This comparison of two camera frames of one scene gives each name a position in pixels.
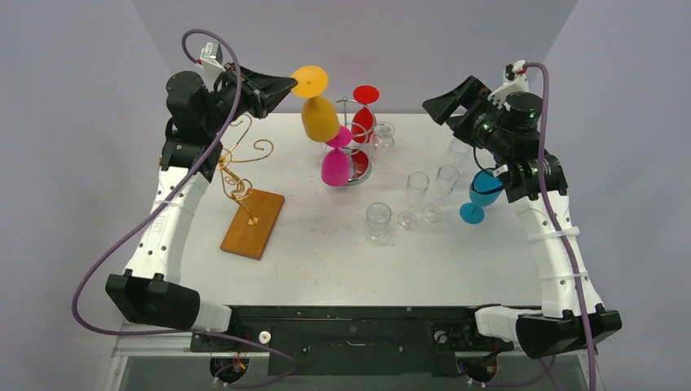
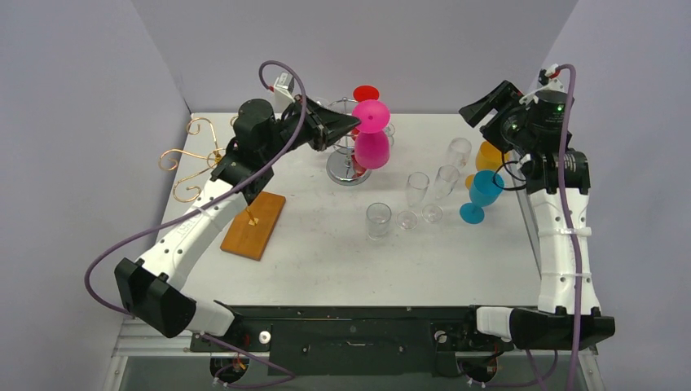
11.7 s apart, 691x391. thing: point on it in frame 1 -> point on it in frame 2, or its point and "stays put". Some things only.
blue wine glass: x=485 y=189 stays put
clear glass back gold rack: x=459 y=153 stays put
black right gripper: x=471 y=101 -> x=497 y=116
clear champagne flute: x=417 y=184 stays put
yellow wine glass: x=319 y=119 -> x=488 y=158
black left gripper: x=263 y=92 -> x=324 y=125
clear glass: x=447 y=176 stays put
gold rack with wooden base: x=249 y=234 stays put
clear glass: x=384 y=135 stays put
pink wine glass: x=335 y=167 -> x=371 y=140
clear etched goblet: x=378 y=216 stays put
